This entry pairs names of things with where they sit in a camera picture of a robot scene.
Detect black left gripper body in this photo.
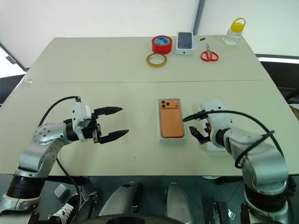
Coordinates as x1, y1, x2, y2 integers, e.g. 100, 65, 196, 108
81, 112, 104, 144

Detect white box lid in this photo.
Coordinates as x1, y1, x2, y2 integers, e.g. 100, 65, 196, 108
198, 103, 226, 154

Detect closed printed phone box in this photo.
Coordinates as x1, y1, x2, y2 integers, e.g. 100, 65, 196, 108
175, 31, 195, 56

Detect white box base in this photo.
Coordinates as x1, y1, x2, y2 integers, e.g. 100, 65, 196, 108
157, 98, 189, 142

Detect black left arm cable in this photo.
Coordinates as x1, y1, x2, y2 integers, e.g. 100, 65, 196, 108
38, 95, 82, 224

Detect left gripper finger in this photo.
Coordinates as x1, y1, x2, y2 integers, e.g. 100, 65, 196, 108
98, 129, 130, 144
94, 106, 123, 117

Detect clear jar yellow lid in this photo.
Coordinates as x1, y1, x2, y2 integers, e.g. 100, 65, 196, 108
222, 17, 247, 46

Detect clear yellowish tape roll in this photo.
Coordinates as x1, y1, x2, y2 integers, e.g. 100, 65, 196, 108
146, 52, 168, 69

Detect orange smartphone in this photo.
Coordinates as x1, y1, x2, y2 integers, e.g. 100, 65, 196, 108
159, 99, 185, 139

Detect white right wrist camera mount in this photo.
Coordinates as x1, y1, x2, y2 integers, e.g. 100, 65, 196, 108
201, 100, 233, 148

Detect black white sneaker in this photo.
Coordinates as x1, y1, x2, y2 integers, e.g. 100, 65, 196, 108
50, 192, 81, 224

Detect red handled scissors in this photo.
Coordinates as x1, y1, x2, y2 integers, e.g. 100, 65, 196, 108
199, 43, 220, 63

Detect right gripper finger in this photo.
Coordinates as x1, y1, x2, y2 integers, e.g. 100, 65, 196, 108
189, 126, 210, 144
182, 112, 206, 123

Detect red tape roll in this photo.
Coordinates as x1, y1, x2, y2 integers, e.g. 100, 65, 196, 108
151, 35, 173, 55

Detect small grey block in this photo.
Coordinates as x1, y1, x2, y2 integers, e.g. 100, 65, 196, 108
54, 183, 70, 199

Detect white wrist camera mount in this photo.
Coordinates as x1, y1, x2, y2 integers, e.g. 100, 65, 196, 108
201, 100, 233, 148
71, 101, 92, 143

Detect grey rounded shape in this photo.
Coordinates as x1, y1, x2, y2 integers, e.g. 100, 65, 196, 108
164, 182, 194, 224

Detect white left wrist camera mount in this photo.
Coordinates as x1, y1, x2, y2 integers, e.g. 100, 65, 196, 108
71, 101, 92, 143

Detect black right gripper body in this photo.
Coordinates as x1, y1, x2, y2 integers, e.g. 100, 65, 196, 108
202, 118, 213, 139

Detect grey window frame post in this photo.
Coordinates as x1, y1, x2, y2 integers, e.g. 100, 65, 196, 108
192, 0, 206, 36

